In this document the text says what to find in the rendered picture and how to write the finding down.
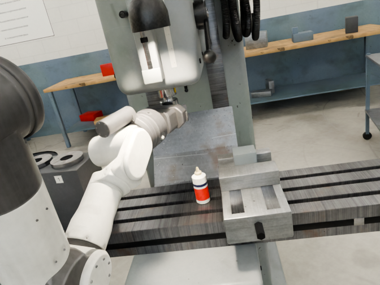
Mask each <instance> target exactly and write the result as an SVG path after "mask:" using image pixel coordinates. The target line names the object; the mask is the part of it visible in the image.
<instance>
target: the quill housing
mask: <svg viewBox="0 0 380 285"><path fill-rule="evenodd" d="M95 2H96V6H97V10H98V14H99V17H100V21H101V25H102V29H103V33H104V36H105V40H106V44H107V48H108V51H109V54H110V59H111V62H112V65H113V70H114V77H115V78H116V82H117V85H118V87H119V89H120V91H121V92H122V93H124V94H127V95H133V94H140V93H146V92H152V91H157V90H163V89H170V88H176V87H183V86H187V85H192V84H195V83H196V82H198V81H199V79H200V77H201V73H202V68H203V65H204V62H203V58H202V55H203V51H201V45H200V38H199V34H198V29H197V27H196V22H195V16H194V12H193V0H163V2H164V4H165V6H166V7H167V9H168V13H169V19H170V24H171V25H170V26H167V27H162V28H157V29H155V32H156V38H157V42H158V48H159V53H160V56H161V61H162V66H163V71H164V74H165V78H164V79H163V82H159V83H152V84H145V83H144V79H143V74H142V69H141V64H140V60H139V55H138V52H137V47H136V43H135V38H134V35H133V33H132V31H131V26H130V23H129V18H128V17H127V18H121V17H120V16H119V12H120V11H127V12H128V9H127V5H126V0H95Z"/></svg>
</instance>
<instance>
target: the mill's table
mask: <svg viewBox="0 0 380 285"><path fill-rule="evenodd" d="M279 176H280V185H281V187H282V190H283V193H284V195H285V197H286V200H287V202H288V204H289V207H290V209H291V211H292V224H293V237H285V238H279V239H270V240H260V241H250V242H245V243H235V244H228V243H227V238H226V232H225V227H224V221H223V208H222V193H221V186H220V183H219V179H214V180H207V183H208V189H209V195H210V201H209V202H208V203H206V204H199V203H197V201H196V196H195V190H194V187H193V182H191V183H183V184H174V185H165V186H160V187H151V188H143V189H134V190H130V192H129V193H128V194H126V195H125V196H123V197H122V198H121V199H120V203H119V206H118V209H117V211H116V214H115V217H114V221H113V228H112V232H111V235H110V238H109V241H108V244H107V247H106V250H105V251H106V252H107V253H108V254H109V256H110V257H122V256H133V255H140V254H151V253H162V252H173V251H185V250H191V249H202V248H214V247H225V246H232V245H243V244H254V243H265V242H272V241H283V240H295V239H306V238H317V237H324V236H335V235H346V234H358V233H364V232H376V231H380V158H379V159H370V160H365V161H356V162H347V163H339V164H333V165H325V166H316V167H307V168H302V169H294V170H285V171H280V172H279Z"/></svg>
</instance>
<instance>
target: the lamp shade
mask: <svg viewBox="0 0 380 285"><path fill-rule="evenodd" d="M128 18H129V23H130V26H131V31H132V33H137V32H143V31H148V30H152V29H157V28H162V27H167V26H170V25H171V24H170V19H169V13H168V9H167V7H166V6H165V4H164V2H163V0H132V1H131V2H130V3H129V14H128Z"/></svg>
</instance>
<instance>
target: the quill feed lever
mask: <svg viewBox="0 0 380 285"><path fill-rule="evenodd" d="M193 12H194V16H195V22H196V27H197V29H199V30H202V29H204V34H205V45H206V51H205V52H204V53H203V55H202V58H203V61H204V62H205V63H207V64H212V63H214V62H215V60H216V58H217V56H216V53H215V52H214V51H213V50H212V49H211V42H210V32H209V21H208V19H209V12H208V8H207V7H206V2H205V0H194V2H193Z"/></svg>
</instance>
